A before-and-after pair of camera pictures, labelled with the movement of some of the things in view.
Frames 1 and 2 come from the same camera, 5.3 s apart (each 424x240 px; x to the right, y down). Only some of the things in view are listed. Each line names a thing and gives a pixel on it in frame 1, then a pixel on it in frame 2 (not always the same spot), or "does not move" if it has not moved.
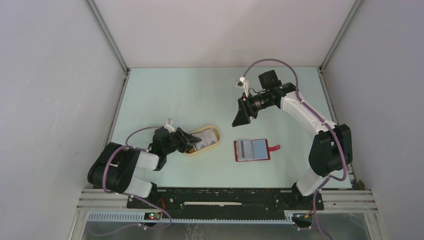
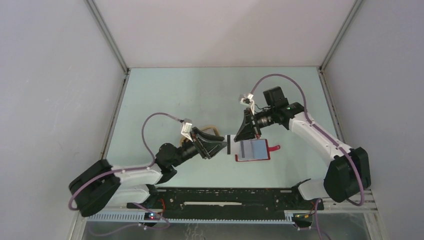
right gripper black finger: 242,118 → 250,128
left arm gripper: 191,139 → 208,146
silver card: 245,150 does not move
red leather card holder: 249,150 does not move
